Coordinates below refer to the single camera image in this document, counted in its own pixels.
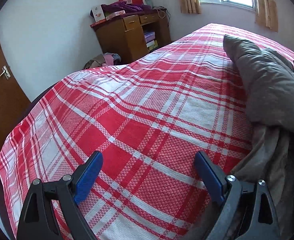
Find grey puffer jacket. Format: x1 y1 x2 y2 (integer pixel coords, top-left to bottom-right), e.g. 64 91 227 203
182 34 294 240

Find clothes pile on floor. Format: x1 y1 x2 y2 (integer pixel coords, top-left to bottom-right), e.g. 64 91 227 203
83 53 122 69

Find purple clothes on desk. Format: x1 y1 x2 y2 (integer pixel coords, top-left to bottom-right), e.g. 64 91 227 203
101 1 152 13

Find red plaid bed sheet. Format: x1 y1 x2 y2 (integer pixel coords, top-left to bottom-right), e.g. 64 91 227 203
0 23 294 240

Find wooden desk with drawers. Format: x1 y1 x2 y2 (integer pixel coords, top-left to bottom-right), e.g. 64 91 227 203
90 8 172 64

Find boxes under desk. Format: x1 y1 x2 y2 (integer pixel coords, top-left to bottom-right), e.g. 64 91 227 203
144 31 158 52

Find right yellow curtain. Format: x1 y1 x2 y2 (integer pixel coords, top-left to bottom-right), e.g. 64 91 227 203
255 0 279 32

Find white box on desk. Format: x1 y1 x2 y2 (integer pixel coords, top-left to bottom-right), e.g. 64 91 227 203
91 5 106 22

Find silver door handle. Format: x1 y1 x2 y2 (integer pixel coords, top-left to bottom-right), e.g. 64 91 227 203
0 66 11 80

